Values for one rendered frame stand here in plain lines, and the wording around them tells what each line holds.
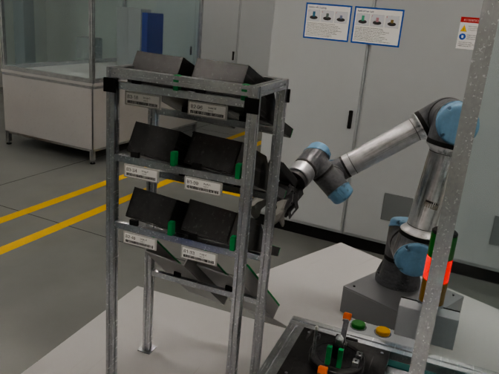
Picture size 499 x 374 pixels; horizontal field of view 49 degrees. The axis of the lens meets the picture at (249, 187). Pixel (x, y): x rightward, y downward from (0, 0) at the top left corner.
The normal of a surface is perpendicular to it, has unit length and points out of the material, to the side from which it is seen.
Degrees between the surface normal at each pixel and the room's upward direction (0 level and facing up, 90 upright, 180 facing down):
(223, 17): 90
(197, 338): 0
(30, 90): 90
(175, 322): 0
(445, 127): 81
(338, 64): 90
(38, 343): 0
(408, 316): 90
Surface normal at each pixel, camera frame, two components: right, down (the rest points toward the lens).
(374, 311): -0.72, 0.16
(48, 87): -0.43, 0.25
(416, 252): -0.14, 0.40
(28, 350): 0.08, -0.95
